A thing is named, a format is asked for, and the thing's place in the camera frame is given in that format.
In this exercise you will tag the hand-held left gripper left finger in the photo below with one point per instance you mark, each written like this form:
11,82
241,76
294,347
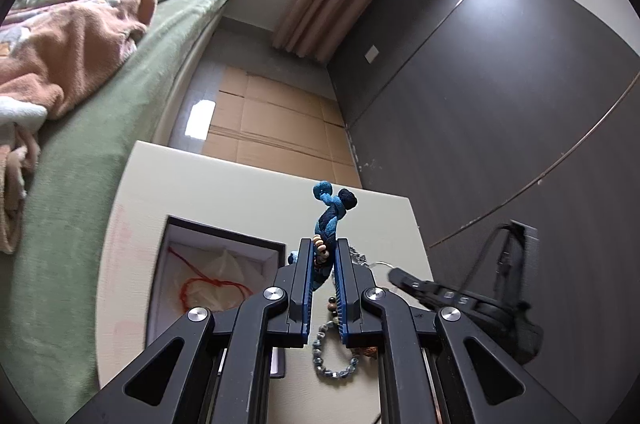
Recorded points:
306,289

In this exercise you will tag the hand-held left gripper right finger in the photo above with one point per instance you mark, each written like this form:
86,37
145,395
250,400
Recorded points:
342,289

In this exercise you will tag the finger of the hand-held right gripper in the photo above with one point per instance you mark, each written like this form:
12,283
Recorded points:
407,282

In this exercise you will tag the black jewelry box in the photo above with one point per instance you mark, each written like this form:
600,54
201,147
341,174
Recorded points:
162,284

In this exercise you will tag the flattened cardboard sheet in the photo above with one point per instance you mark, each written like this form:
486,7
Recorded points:
280,119

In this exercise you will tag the white side table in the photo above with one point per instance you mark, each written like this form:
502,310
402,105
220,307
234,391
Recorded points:
135,184

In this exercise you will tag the green bed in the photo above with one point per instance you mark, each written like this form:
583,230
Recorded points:
125,114

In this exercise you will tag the pink fleece blanket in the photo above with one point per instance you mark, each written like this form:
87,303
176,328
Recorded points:
75,44

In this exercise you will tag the white wall socket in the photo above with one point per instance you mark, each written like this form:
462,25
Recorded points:
372,54

